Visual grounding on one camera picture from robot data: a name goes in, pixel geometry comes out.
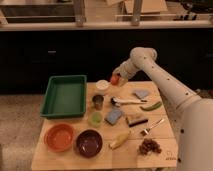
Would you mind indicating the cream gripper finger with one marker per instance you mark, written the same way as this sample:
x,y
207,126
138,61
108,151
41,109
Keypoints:
x,y
122,81
116,72

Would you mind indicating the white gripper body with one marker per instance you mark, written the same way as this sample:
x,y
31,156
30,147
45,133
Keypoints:
x,y
127,70

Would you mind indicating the red orange apple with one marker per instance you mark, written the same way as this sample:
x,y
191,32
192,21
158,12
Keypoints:
x,y
114,80

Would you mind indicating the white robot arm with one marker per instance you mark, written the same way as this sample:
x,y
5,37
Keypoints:
x,y
195,147

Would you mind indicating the green plastic tray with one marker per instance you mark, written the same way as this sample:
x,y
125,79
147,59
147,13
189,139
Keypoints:
x,y
65,97

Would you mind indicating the white small bowl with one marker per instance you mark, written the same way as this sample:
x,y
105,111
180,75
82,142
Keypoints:
x,y
102,86

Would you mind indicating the blue grey cloth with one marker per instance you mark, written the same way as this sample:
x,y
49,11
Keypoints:
x,y
141,93

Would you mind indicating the black white ladle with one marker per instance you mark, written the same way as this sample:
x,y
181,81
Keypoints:
x,y
118,102

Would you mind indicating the metal cup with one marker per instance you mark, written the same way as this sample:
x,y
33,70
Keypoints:
x,y
98,102

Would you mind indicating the blue sponge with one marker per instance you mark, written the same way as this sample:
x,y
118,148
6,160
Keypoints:
x,y
113,116

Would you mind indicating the black brush block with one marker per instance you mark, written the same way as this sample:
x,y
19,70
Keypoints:
x,y
136,119

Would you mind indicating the wooden table board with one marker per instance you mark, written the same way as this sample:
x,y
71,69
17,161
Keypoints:
x,y
124,157

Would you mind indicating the light green small cup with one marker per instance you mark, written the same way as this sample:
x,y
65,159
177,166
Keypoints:
x,y
95,119

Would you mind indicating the silver fork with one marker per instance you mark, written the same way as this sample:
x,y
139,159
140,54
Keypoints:
x,y
146,131

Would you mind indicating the yellow banana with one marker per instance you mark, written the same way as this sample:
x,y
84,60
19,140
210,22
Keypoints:
x,y
119,140

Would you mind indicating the brown grape bunch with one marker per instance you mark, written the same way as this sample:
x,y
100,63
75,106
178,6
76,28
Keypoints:
x,y
149,145

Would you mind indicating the dark purple bowl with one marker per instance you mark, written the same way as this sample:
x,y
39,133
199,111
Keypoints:
x,y
89,143

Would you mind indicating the orange bowl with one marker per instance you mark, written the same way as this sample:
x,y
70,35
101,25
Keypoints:
x,y
59,137

